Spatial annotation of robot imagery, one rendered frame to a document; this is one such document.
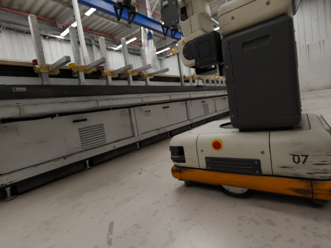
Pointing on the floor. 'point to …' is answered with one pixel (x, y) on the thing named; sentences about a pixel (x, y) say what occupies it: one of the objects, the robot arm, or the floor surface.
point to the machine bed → (88, 129)
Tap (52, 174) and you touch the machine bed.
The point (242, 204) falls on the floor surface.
